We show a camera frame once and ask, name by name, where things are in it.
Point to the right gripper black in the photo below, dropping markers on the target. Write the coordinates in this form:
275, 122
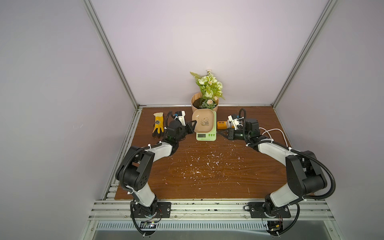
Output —
232, 133

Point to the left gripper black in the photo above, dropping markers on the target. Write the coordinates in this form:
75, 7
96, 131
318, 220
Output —
187, 127

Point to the green electronic scale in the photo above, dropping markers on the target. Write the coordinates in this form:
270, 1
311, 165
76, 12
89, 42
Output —
208, 137

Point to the beige tray with panda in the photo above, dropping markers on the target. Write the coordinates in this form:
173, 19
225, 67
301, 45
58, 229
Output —
206, 120

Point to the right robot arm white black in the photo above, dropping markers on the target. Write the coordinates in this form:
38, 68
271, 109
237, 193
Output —
307, 177

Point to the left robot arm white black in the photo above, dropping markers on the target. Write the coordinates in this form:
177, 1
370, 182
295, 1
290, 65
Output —
134, 171

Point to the orange power strip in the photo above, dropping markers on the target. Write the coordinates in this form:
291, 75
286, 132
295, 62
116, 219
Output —
222, 125

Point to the yellow black gardening glove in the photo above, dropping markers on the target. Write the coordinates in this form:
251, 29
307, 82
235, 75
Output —
159, 129

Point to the beige flower pot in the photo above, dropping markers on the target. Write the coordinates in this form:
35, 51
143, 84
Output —
199, 102

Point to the green white artificial flowers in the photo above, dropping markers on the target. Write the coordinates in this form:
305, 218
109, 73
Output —
209, 86

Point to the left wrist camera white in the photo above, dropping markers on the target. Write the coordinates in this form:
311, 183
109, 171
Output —
180, 116

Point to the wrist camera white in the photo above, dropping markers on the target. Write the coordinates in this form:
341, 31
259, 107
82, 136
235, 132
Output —
235, 122
180, 116

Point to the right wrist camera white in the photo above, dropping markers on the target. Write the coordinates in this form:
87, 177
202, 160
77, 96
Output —
235, 122

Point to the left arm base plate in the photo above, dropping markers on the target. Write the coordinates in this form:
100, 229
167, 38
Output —
156, 210

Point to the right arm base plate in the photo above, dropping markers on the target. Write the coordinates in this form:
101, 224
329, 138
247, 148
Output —
260, 210

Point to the aluminium front rail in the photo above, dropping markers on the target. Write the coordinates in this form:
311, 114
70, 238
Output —
207, 209

